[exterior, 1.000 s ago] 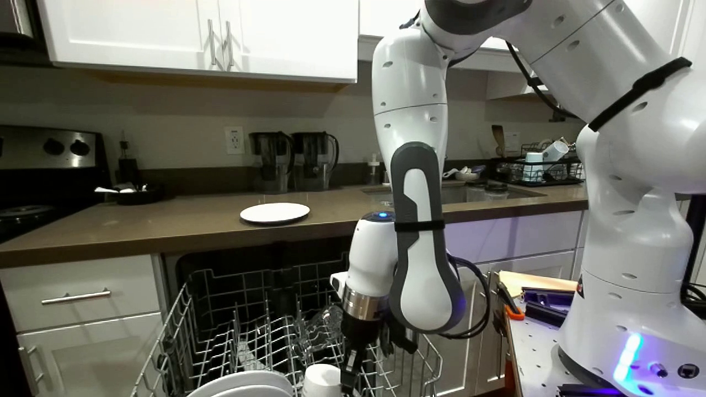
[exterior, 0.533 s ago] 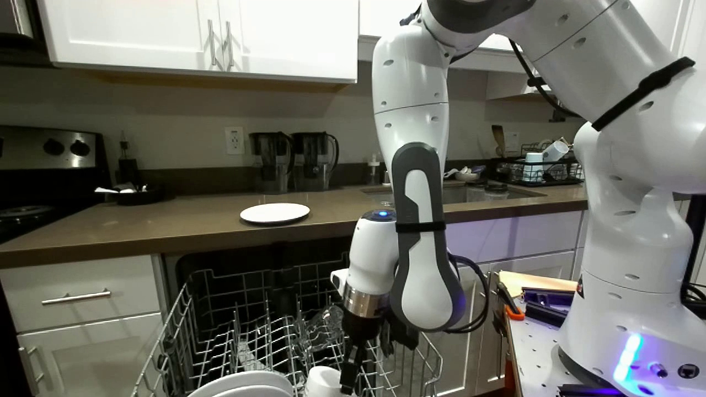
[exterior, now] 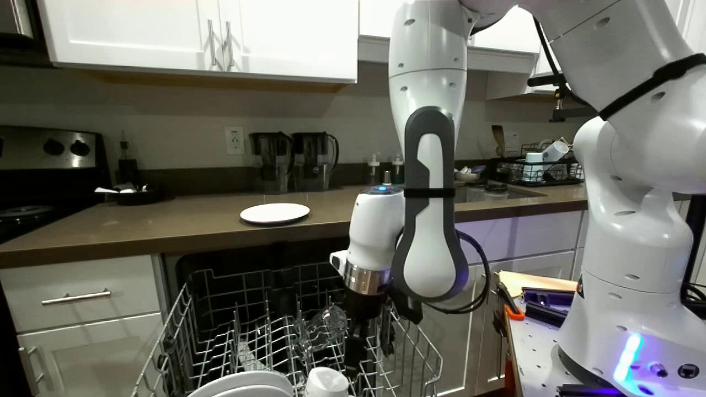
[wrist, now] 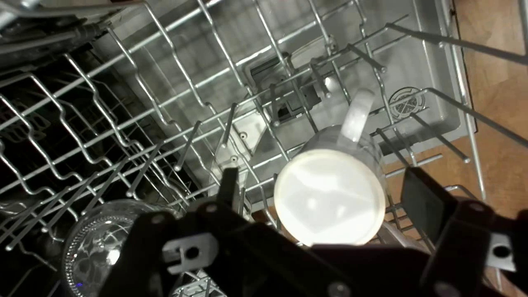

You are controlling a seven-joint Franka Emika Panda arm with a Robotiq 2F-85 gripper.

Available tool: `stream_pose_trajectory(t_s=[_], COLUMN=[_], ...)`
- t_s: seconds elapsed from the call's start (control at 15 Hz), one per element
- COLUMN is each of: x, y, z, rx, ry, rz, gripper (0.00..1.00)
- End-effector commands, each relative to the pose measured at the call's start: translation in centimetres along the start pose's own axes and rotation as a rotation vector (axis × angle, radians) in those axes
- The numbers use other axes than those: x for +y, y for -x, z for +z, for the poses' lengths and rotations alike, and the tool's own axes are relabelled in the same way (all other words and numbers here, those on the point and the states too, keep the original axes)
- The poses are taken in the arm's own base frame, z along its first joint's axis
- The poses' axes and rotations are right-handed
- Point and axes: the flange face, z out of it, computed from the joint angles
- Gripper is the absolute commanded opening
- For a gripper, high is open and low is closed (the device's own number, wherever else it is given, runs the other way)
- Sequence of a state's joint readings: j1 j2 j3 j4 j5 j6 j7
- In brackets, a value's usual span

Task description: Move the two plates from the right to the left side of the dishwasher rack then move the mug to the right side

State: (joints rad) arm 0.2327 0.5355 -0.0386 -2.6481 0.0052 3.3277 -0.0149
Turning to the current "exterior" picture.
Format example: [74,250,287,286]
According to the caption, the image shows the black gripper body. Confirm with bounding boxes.
[344,290,388,327]

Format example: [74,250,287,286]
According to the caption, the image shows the white mug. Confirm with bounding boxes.
[302,364,352,397]

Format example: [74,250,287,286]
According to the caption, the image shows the black plastic rack attachment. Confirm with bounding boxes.
[377,316,399,357]

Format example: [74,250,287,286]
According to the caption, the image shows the open stainless dishwasher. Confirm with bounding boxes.
[160,231,381,397]

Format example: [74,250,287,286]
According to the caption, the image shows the black dish drying rack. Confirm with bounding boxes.
[489,140,590,188]

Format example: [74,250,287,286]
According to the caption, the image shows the white plate with flat rim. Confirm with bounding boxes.
[238,202,313,228]

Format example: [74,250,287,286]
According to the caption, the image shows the orange black hand tool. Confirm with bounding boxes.
[491,273,530,325]

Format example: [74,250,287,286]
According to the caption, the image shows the black coffee maker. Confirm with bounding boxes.
[247,131,343,194]

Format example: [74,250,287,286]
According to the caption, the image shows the stainless kitchen sink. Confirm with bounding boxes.
[453,183,547,208]

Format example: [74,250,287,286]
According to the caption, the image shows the grey sink cabinet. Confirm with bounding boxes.
[376,208,592,397]

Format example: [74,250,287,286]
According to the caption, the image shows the wooden board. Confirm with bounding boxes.
[497,267,582,299]

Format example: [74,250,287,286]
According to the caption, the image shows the black clamp parts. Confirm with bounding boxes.
[518,286,580,327]

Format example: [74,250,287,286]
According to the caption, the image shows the black tray with white items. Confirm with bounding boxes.
[93,179,173,208]

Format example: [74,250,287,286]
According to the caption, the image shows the grey drawer cabinet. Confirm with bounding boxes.
[0,251,169,397]

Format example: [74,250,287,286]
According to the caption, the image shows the dark bottle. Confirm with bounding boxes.
[113,137,143,188]

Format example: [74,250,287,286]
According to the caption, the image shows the brown kitchen countertop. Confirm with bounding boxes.
[0,181,592,269]

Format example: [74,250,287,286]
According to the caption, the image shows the black stainless stove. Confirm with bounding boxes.
[0,125,113,245]

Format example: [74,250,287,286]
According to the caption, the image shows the metal wire dishwasher rack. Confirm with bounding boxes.
[129,251,448,397]

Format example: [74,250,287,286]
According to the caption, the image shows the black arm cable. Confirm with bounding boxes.
[422,14,572,319]

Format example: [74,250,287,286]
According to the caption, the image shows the white wall outlet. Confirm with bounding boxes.
[223,127,247,156]

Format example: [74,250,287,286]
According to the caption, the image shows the silver drawer handle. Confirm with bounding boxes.
[39,288,115,309]

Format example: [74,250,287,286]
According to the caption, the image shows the silver cabinet door handle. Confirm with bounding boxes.
[20,340,49,390]

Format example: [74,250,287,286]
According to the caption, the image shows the black base cable bundle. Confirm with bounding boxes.
[679,197,706,321]

